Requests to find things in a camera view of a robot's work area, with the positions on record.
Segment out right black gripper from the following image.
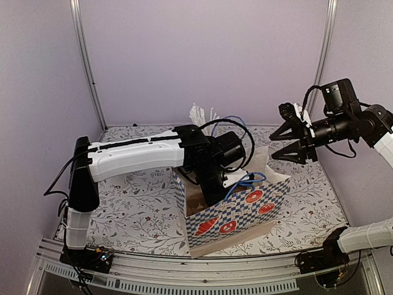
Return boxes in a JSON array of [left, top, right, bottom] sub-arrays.
[[270, 111, 352, 164]]

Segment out checkered paper takeout bag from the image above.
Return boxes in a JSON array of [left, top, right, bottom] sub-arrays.
[[173, 116, 292, 259]]

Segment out brown cardboard cup carrier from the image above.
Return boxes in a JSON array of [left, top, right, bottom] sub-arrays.
[[185, 184, 209, 216]]

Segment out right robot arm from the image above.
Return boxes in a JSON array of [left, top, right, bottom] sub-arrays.
[[270, 78, 392, 273]]

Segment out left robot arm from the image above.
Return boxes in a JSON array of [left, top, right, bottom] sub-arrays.
[[44, 125, 251, 267]]

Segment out floral patterned table mat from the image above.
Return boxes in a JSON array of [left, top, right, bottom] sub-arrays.
[[86, 124, 347, 257]]

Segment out bundle of white wrapped straws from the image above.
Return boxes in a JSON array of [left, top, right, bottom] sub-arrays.
[[189, 103, 220, 127]]

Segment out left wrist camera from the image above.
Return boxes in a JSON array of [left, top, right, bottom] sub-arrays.
[[222, 169, 250, 188]]

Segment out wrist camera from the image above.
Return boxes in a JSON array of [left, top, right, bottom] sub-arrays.
[[279, 103, 312, 128], [222, 169, 250, 188]]

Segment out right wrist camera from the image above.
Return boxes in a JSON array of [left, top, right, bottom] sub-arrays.
[[279, 103, 312, 128]]

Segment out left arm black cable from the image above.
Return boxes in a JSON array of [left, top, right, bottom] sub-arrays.
[[202, 119, 255, 171]]

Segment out right aluminium frame post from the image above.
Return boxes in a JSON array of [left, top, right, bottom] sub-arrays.
[[306, 0, 338, 108]]

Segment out aluminium frame post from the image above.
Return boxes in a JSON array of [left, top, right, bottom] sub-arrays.
[[306, 0, 338, 108], [69, 0, 107, 131]]

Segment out front aluminium rail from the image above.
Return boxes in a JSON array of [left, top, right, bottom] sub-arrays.
[[26, 238, 386, 294]]

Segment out left aluminium frame post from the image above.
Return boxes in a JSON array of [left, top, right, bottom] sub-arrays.
[[69, 0, 107, 131]]

